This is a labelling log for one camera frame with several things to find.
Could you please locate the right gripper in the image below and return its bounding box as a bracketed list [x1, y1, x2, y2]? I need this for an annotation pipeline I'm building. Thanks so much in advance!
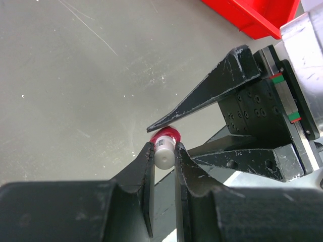
[146, 45, 320, 182]

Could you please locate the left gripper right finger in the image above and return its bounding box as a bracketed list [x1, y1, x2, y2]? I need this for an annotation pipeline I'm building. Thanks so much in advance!
[175, 143, 322, 241]

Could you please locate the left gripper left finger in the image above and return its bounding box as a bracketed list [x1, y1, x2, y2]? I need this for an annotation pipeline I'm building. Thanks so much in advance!
[1, 143, 154, 241]

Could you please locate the red nail polish bottle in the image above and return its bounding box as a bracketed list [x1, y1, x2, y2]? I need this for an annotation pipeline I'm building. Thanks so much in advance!
[150, 126, 181, 145]

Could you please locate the red plastic tray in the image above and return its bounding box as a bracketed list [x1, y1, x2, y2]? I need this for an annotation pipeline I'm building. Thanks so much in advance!
[202, 0, 300, 40]

